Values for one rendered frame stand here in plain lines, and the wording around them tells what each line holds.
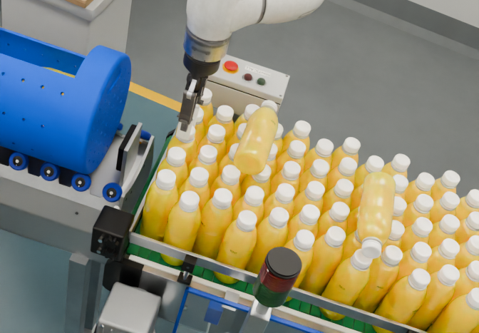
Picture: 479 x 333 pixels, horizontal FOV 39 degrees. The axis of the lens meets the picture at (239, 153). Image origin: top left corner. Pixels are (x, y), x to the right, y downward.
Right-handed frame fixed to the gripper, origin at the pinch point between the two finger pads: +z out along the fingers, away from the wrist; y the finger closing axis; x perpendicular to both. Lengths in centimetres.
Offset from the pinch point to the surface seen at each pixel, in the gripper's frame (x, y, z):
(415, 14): 81, -262, 106
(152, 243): 1.9, 22.8, 15.7
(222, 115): 6.4, -9.0, 3.2
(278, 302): 28.7, 40.3, -4.8
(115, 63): -17.6, 0.6, -9.9
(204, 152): 5.8, 4.3, 2.9
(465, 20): 109, -261, 98
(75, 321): -17, 12, 81
